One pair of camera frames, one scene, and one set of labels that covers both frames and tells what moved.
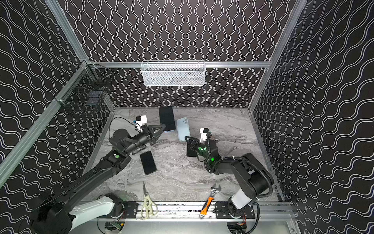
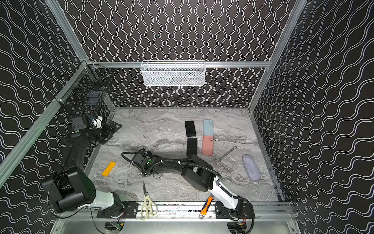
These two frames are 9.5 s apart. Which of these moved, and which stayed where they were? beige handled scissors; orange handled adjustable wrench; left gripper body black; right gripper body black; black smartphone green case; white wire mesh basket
Moved: black smartphone green case; left gripper body black; right gripper body black
Stayed: orange handled adjustable wrench; beige handled scissors; white wire mesh basket
